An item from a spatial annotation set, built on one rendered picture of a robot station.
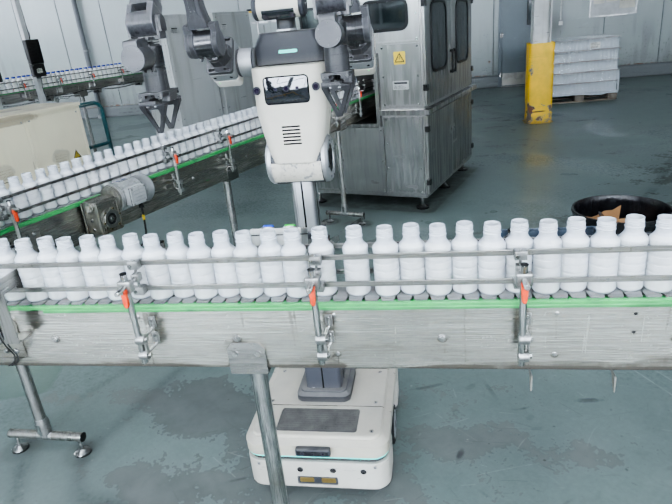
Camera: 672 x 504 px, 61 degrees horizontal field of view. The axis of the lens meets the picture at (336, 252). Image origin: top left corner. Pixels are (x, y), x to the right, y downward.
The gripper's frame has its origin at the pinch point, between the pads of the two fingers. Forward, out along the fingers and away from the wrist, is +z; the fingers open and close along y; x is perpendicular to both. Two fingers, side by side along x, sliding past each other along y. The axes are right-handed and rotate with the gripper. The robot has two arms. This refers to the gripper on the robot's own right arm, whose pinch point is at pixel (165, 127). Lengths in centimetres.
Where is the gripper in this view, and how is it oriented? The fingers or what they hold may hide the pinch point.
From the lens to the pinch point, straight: 153.1
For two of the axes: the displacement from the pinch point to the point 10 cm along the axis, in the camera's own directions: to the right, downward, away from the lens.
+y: -1.5, 3.8, -9.1
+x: 9.8, -0.2, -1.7
